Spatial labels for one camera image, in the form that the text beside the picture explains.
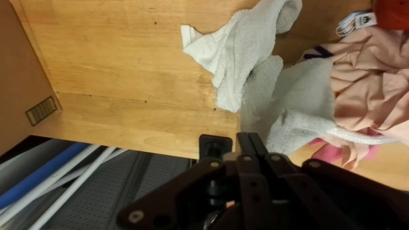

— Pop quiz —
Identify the peach shirt with orange print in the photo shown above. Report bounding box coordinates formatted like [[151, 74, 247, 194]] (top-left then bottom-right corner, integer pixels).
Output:
[[303, 26, 409, 144]]

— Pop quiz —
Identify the white towel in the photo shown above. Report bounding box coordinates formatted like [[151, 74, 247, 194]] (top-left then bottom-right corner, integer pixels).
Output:
[[180, 0, 391, 154]]

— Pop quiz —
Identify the red cloth ball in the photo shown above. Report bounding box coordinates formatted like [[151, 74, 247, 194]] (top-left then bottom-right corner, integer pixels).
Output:
[[373, 0, 409, 30]]

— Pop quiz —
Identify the pink cloth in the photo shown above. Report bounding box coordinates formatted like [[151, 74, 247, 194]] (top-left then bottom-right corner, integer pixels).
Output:
[[309, 136, 378, 170]]

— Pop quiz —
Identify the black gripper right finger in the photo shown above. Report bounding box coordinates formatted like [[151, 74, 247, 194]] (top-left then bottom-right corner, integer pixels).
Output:
[[236, 133, 268, 157]]

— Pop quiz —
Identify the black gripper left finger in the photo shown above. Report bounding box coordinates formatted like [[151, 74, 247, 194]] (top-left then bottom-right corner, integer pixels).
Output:
[[199, 134, 233, 162]]

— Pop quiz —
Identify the large cardboard box on table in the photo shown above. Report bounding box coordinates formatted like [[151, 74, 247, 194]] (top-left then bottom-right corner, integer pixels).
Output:
[[0, 0, 60, 154]]

